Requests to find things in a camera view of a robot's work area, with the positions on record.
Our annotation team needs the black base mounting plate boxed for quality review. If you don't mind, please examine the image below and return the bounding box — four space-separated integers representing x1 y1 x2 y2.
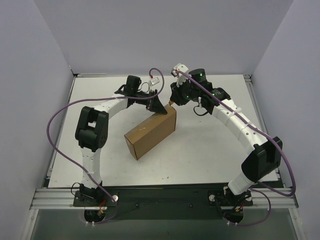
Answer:
72 184 255 221

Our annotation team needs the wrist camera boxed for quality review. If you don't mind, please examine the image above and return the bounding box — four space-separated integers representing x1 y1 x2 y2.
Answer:
149 77 160 87
171 63 189 87

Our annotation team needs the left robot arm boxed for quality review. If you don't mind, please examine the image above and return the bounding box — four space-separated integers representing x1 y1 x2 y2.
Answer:
75 75 168 206

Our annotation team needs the aluminium table edge rail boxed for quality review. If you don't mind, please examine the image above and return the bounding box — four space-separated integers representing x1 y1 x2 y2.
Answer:
243 74 284 188

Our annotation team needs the aluminium front frame rail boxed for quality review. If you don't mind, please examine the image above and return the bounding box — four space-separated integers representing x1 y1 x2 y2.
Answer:
30 186 298 210

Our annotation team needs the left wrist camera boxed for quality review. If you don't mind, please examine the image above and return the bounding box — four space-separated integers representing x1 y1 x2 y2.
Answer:
149 77 160 87

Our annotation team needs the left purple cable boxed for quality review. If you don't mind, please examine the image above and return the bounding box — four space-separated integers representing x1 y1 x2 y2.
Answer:
46 67 166 225

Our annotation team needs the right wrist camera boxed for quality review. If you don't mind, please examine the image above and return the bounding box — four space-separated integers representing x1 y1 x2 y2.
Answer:
171 63 189 87

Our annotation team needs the brown cardboard express box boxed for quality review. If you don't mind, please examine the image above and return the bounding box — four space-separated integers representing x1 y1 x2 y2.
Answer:
124 105 177 160

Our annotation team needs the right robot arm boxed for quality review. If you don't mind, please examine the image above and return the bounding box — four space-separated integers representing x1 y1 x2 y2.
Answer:
170 65 282 196

